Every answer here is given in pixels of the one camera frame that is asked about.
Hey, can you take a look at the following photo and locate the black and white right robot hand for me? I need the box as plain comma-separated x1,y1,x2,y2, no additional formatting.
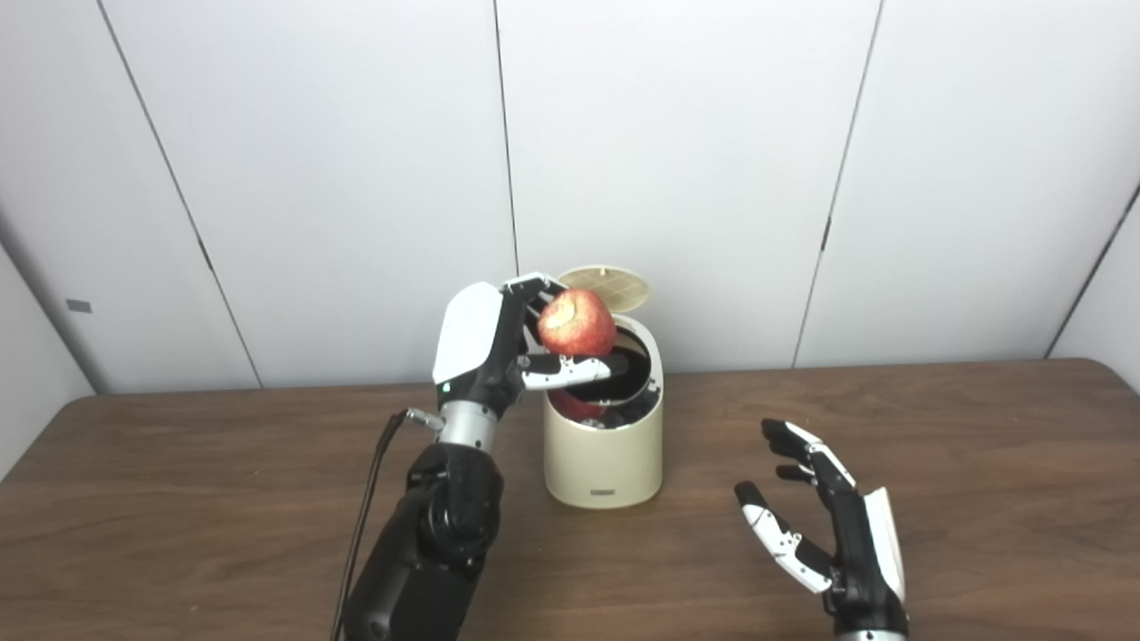
734,418,909,635

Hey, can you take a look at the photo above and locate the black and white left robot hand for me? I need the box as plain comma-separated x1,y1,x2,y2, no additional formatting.
431,273,638,419

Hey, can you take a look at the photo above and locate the red apple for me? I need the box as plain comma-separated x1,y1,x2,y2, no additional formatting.
536,288,618,358

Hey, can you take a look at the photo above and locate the round cream bin lid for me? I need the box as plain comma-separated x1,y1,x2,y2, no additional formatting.
558,264,651,314

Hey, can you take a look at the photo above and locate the cream-colored bin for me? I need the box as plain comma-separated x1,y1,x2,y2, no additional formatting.
542,313,665,510

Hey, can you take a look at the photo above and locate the black bin liner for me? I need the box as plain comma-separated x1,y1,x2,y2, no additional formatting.
548,383,662,433

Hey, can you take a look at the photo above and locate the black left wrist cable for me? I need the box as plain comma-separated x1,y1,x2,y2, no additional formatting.
330,408,444,641

